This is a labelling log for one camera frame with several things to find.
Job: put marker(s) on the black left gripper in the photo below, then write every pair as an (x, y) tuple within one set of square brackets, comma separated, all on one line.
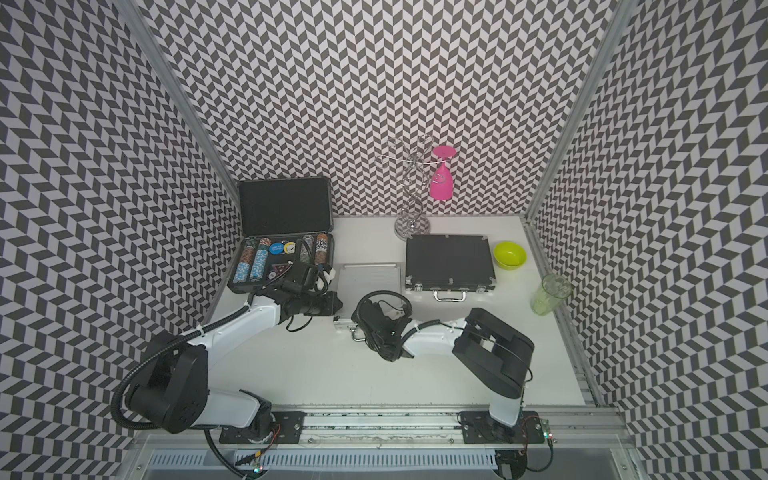
[(332, 304)]

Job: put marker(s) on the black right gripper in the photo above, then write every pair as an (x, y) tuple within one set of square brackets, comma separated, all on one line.
[(371, 341)]

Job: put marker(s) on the small silver poker case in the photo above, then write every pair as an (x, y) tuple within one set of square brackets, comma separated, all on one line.
[(355, 280)]

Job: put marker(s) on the black carbon poker case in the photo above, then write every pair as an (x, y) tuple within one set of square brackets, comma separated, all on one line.
[(449, 265)]

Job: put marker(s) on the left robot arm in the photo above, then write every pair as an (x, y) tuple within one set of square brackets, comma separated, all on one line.
[(170, 389)]

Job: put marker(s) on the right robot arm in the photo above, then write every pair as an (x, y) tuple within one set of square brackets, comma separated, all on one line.
[(497, 354)]

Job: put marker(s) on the large black poker case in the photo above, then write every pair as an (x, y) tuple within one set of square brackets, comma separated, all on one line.
[(285, 222)]

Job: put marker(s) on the lime green bowl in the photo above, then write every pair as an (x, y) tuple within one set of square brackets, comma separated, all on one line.
[(509, 255)]

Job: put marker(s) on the pink wine glass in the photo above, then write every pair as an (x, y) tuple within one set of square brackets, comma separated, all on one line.
[(441, 186)]

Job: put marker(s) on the green translucent cup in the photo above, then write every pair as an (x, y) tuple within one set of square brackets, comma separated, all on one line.
[(553, 290)]

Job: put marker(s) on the chrome wire glass rack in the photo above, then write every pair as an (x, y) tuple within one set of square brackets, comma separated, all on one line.
[(412, 218)]

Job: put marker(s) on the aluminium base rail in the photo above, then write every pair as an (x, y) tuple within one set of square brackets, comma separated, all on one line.
[(568, 426)]

